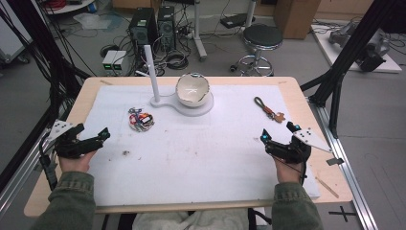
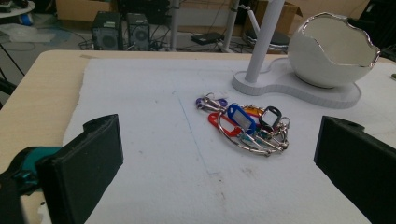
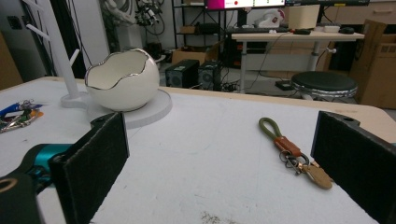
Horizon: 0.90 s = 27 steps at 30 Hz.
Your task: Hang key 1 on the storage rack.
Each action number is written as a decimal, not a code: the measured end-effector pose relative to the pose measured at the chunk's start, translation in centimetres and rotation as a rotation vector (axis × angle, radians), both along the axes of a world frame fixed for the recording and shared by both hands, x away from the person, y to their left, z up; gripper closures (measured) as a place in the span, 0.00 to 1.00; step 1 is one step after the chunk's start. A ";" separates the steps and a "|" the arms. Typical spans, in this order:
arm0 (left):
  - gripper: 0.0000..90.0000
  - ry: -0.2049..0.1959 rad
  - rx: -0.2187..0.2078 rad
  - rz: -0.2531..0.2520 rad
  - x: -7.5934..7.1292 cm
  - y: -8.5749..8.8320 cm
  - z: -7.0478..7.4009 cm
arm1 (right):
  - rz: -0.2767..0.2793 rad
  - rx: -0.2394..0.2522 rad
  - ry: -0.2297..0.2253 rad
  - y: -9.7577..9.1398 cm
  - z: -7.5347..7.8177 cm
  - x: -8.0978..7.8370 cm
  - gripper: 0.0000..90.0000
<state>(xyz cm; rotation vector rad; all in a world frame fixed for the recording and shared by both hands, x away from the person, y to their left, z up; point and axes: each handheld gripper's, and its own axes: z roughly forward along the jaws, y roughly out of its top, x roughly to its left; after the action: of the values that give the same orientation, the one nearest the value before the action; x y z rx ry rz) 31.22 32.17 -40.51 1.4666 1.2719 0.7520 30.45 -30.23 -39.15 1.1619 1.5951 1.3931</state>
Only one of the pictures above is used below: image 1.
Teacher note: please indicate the large black computer tower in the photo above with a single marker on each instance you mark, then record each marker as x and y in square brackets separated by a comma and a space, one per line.
[142, 27]

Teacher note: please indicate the clear plastic sheet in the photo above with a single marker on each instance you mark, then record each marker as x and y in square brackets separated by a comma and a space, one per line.
[95, 21]

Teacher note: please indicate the white ceramic bowl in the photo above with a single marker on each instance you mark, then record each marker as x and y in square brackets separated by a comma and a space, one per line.
[191, 91]

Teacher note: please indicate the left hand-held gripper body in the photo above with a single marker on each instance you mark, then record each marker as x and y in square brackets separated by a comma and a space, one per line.
[75, 147]

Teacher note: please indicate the white desk leg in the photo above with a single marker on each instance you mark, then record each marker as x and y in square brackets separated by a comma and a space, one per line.
[198, 35]

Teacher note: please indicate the black round stool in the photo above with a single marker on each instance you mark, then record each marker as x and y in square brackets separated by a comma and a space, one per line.
[262, 35]

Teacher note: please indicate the white platform board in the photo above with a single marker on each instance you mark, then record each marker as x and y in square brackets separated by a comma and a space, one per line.
[332, 52]

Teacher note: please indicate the person's left hand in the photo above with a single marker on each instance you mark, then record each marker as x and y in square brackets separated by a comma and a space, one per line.
[76, 164]

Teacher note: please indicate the round white table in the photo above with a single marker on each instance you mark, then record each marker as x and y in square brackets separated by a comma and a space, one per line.
[68, 7]

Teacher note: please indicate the colourful small toy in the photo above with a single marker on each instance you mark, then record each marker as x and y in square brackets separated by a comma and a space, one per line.
[141, 120]

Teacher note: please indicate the white foam mat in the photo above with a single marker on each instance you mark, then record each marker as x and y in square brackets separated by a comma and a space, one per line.
[198, 159]

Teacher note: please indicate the grey machine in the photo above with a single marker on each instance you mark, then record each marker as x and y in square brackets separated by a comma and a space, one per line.
[376, 44]

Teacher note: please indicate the wooden cabinet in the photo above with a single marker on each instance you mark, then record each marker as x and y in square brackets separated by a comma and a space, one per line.
[295, 17]

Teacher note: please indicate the person's grey lap clothing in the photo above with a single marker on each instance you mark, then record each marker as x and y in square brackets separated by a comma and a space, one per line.
[191, 222]

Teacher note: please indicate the flat black case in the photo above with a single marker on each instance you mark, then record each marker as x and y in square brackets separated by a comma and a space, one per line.
[234, 20]

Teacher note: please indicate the aluminium rail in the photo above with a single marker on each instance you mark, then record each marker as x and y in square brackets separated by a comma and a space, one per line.
[351, 179]
[19, 188]

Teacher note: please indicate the white stand with pole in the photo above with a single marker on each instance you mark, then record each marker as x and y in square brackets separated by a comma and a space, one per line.
[195, 110]

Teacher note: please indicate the white power supply box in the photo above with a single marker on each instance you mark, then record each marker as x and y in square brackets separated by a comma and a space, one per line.
[120, 63]
[108, 62]

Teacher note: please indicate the small black computer tower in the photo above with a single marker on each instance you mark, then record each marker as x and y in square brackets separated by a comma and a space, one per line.
[166, 27]

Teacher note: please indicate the person's right hand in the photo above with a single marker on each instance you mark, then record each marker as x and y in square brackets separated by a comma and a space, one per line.
[288, 172]

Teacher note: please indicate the thin wooden stick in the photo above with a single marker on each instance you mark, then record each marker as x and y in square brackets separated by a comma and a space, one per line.
[327, 188]

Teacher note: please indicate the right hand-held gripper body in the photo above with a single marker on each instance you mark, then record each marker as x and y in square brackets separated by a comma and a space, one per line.
[287, 151]

